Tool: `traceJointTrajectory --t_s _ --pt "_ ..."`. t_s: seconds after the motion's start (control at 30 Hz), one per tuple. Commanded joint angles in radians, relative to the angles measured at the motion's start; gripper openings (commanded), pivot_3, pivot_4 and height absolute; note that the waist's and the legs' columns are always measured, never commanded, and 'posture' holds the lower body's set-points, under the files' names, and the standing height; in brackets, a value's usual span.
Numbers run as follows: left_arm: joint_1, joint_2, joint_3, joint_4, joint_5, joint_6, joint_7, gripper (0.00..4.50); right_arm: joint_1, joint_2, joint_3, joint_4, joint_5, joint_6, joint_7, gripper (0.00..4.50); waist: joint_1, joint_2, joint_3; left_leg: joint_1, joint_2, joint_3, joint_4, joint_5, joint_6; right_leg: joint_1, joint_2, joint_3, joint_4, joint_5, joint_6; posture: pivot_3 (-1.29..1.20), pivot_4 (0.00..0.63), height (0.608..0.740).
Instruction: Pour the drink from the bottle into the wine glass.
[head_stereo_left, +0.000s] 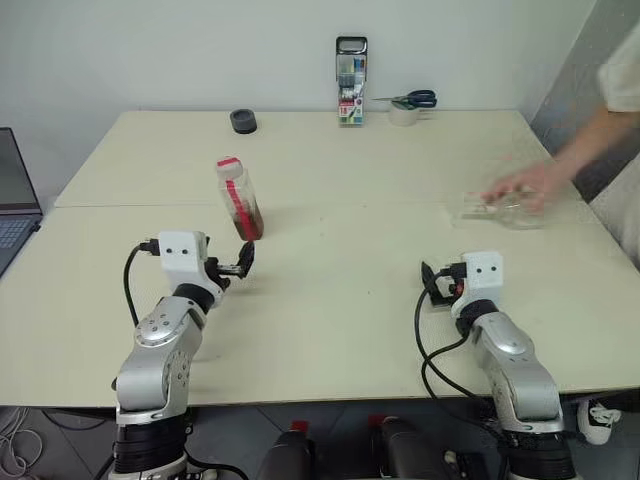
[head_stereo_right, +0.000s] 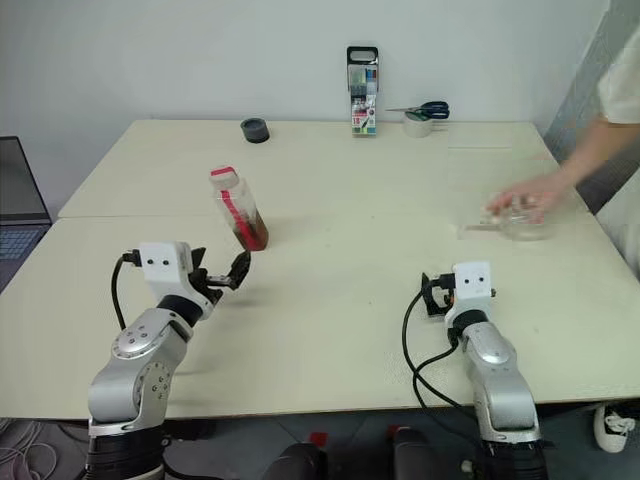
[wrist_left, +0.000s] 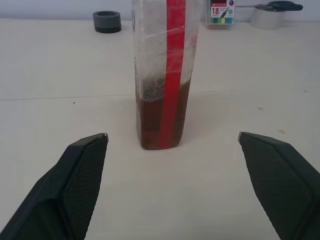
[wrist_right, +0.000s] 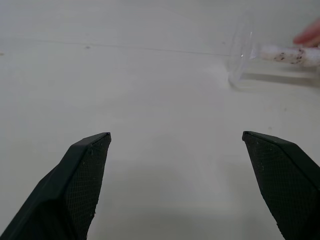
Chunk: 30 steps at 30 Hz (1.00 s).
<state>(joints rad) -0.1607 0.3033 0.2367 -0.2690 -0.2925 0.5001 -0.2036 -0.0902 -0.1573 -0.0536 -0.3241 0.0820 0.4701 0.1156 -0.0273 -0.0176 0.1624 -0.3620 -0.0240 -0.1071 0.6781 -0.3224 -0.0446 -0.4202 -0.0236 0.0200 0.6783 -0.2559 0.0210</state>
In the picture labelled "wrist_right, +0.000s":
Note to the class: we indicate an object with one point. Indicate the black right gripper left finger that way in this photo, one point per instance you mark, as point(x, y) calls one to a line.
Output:
point(62, 190)

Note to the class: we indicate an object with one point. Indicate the white speckled paper towel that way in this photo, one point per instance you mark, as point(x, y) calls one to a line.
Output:
point(287, 54)

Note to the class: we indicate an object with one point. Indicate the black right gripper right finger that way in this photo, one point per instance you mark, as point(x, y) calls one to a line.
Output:
point(287, 180)

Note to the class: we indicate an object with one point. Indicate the person's bare hand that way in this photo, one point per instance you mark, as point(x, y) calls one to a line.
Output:
point(310, 36)

